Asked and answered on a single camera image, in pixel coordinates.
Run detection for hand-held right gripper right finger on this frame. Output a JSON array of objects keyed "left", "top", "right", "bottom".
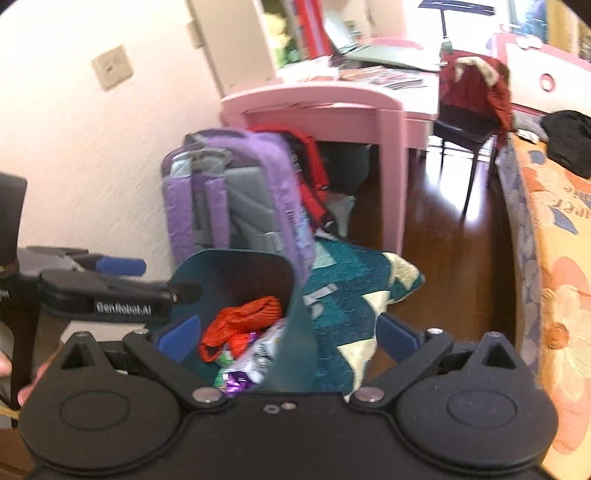
[{"left": 348, "top": 314, "right": 520, "bottom": 410}]

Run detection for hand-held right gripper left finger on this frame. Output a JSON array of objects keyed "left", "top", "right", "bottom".
[{"left": 55, "top": 316, "right": 230, "bottom": 411}]

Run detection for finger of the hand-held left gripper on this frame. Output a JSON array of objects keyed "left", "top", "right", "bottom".
[
  {"left": 167, "top": 282, "right": 203, "bottom": 306},
  {"left": 73, "top": 253, "right": 148, "bottom": 278}
]

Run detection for red mesh bag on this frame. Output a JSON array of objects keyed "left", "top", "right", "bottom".
[{"left": 199, "top": 295, "right": 284, "bottom": 364}]

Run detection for teal trash bin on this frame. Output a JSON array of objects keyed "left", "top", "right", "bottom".
[{"left": 168, "top": 248, "right": 320, "bottom": 394}]

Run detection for snack packets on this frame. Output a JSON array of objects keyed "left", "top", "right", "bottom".
[{"left": 228, "top": 318, "right": 291, "bottom": 387}]

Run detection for person's left hand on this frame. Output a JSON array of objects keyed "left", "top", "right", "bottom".
[{"left": 0, "top": 351, "right": 61, "bottom": 418}]

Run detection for purple foil wrapper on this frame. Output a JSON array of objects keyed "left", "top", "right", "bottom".
[{"left": 220, "top": 370, "right": 254, "bottom": 394}]

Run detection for teal patchwork quilt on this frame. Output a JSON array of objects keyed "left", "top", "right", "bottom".
[{"left": 302, "top": 230, "right": 426, "bottom": 394}]

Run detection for purple grey backpack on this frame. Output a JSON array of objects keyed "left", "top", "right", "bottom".
[{"left": 161, "top": 128, "right": 317, "bottom": 288}]

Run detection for pink bed with floral sheet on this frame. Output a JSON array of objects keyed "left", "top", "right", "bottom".
[{"left": 488, "top": 31, "right": 591, "bottom": 477}]

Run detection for dark bin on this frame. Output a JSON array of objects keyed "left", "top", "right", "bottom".
[{"left": 322, "top": 142, "right": 373, "bottom": 195}]

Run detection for black chair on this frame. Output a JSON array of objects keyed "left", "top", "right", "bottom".
[{"left": 433, "top": 59, "right": 509, "bottom": 216}]

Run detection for pink desk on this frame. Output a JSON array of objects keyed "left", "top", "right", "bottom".
[{"left": 219, "top": 38, "right": 443, "bottom": 258}]

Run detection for grey white cloth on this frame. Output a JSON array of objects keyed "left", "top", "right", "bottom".
[{"left": 510, "top": 112, "right": 553, "bottom": 142}]

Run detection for magazines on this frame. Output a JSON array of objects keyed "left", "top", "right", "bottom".
[{"left": 338, "top": 65, "right": 426, "bottom": 92}]

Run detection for red jacket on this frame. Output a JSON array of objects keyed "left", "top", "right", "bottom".
[{"left": 440, "top": 52, "right": 515, "bottom": 136}]

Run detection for black clothes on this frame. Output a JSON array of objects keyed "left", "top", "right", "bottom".
[{"left": 540, "top": 109, "right": 591, "bottom": 181}]

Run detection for yellow plush toy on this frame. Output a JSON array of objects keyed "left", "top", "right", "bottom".
[{"left": 262, "top": 12, "right": 290, "bottom": 52}]

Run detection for pale green folder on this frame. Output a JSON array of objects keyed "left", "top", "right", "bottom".
[{"left": 345, "top": 43, "right": 445, "bottom": 73}]

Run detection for red books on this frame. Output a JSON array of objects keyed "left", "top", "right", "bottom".
[{"left": 290, "top": 0, "right": 336, "bottom": 59}]

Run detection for beige wall socket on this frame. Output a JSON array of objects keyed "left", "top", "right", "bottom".
[{"left": 91, "top": 43, "right": 134, "bottom": 93}]

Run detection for white wall plate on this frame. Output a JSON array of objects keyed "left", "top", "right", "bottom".
[{"left": 185, "top": 20, "right": 207, "bottom": 50}]

